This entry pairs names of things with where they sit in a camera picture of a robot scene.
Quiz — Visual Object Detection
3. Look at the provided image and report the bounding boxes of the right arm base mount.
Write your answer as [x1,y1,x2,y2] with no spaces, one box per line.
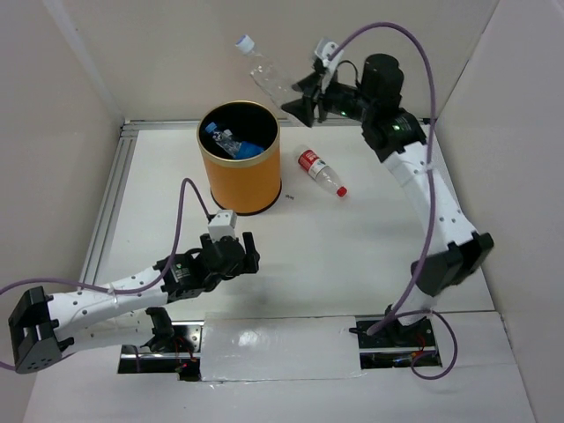
[349,317,442,370]

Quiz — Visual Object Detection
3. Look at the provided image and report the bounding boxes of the white tape patch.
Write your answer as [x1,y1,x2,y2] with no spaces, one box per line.
[200,316,361,382]

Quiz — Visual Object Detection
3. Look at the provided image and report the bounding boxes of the blue label clear bottle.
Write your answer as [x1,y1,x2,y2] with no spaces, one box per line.
[204,122,263,160]

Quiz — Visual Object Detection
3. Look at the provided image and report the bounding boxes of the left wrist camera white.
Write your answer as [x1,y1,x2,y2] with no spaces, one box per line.
[208,210,237,242]

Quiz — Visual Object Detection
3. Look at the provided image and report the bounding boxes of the clear bottle white cap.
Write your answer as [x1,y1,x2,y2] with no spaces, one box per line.
[235,34,302,127]

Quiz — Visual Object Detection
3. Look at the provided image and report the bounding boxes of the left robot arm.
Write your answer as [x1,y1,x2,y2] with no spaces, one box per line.
[8,232,260,375]

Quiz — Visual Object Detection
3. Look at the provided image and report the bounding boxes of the orange cylindrical bin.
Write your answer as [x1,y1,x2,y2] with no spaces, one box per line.
[197,100,282,216]

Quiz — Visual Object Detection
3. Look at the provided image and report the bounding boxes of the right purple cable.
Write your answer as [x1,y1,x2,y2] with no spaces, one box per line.
[328,21,459,381]

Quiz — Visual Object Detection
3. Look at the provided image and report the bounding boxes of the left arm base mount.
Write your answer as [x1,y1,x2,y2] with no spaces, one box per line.
[117,321,204,382]

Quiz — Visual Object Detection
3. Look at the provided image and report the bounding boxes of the red label clear bottle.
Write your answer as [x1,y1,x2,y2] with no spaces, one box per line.
[294,145,348,198]

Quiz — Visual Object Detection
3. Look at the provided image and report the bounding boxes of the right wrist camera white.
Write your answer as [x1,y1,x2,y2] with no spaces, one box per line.
[312,37,341,90]

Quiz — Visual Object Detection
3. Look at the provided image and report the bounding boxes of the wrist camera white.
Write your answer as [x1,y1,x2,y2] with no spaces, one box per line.
[312,37,341,90]
[208,210,237,242]

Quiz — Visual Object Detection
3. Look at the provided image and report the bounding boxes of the purple cable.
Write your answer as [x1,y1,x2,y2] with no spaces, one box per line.
[328,21,459,381]
[0,178,217,371]

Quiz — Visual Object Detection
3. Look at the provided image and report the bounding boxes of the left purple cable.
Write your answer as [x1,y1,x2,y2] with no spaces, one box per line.
[0,178,217,371]

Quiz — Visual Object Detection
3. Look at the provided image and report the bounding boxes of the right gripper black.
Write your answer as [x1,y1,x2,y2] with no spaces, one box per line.
[279,69,372,129]

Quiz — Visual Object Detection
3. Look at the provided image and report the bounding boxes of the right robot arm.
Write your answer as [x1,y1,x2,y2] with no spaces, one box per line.
[282,54,494,345]

